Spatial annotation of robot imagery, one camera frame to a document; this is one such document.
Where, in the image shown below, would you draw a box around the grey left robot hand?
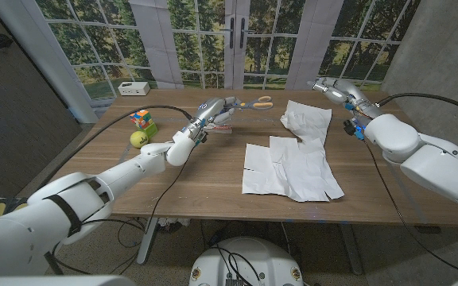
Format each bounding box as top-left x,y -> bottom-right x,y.
180,95 -> 242,142

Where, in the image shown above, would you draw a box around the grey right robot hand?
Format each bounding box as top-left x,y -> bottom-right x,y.
306,76 -> 382,123

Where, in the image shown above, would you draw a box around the grey scissors with yellow handles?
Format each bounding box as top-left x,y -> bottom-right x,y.
235,95 -> 274,111

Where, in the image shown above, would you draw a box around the white paper sheet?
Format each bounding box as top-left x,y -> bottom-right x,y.
241,135 -> 345,203

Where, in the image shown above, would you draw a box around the yellow tennis ball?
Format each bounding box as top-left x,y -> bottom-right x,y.
130,129 -> 149,149

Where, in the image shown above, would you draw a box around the Colgate toothpaste box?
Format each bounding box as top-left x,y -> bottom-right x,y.
204,122 -> 233,134

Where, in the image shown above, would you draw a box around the crumpled white paper piece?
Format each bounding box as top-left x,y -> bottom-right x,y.
279,99 -> 333,145

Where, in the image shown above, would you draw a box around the green cube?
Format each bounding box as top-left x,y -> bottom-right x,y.
138,122 -> 158,139

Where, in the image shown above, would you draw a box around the multicoloured puzzle cube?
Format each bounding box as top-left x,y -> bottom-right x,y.
129,109 -> 153,129

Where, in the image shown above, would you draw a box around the white power strip box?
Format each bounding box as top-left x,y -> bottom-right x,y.
117,81 -> 151,97

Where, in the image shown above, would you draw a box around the printed forest window backdrop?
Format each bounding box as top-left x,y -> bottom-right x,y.
33,0 -> 423,100

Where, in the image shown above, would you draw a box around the crumpled paper scrap under table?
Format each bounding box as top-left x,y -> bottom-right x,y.
157,217 -> 191,234

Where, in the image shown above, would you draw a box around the white table leg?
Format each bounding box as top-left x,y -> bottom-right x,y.
136,217 -> 159,265

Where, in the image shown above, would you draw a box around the grey table leg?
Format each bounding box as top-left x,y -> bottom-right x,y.
338,222 -> 365,276

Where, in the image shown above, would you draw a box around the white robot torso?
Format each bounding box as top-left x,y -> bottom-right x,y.
188,237 -> 304,286

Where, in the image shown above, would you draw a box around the white pillar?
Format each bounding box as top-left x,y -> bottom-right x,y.
0,0 -> 99,124

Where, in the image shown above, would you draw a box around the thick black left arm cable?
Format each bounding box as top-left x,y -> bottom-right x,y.
36,104 -> 194,191

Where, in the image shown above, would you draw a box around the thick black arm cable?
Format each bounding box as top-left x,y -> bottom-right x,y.
375,92 -> 458,122
36,104 -> 194,191

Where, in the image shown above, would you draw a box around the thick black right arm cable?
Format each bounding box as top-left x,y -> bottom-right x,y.
375,92 -> 458,122

